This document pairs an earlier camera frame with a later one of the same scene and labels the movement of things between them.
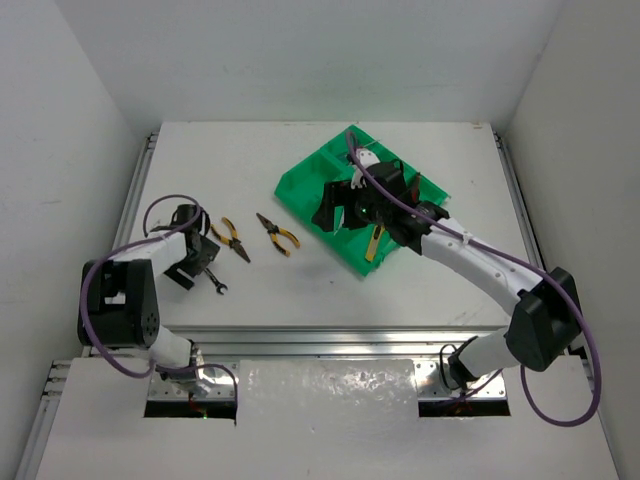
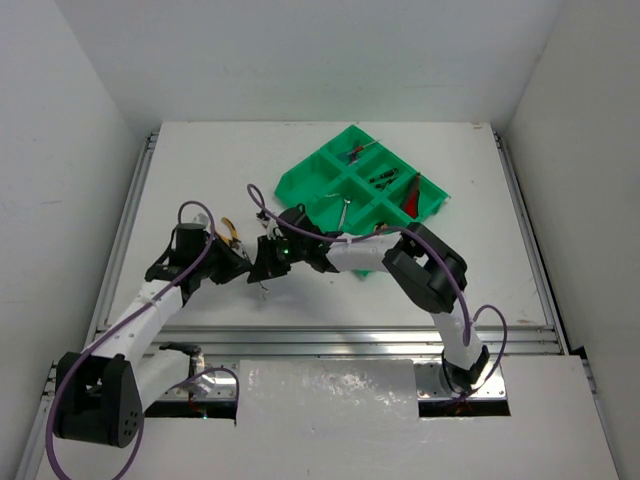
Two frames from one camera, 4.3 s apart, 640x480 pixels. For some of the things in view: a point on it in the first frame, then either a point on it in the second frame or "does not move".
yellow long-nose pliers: [234, 241] does not move
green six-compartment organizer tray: [331, 163] does not move
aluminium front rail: [331, 342] does not move
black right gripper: [337, 194] to [267, 265]
